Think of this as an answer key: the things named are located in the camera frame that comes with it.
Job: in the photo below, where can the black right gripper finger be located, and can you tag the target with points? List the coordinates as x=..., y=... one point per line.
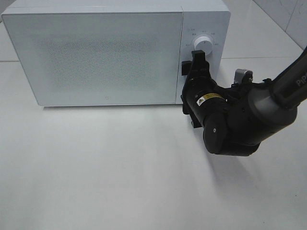
x=185, y=67
x=199, y=61

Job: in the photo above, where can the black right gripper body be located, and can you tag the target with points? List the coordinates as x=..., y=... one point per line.
x=201, y=100

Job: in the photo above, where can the white microwave door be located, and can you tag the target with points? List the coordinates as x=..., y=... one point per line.
x=98, y=59

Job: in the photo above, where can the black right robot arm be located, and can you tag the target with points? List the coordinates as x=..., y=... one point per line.
x=237, y=119

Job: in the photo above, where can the upper white microwave knob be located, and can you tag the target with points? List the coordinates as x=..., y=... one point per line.
x=203, y=43

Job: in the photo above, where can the white microwave oven body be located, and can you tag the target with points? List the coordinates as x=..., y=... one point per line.
x=199, y=17

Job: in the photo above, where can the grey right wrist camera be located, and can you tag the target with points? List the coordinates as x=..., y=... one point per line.
x=243, y=76

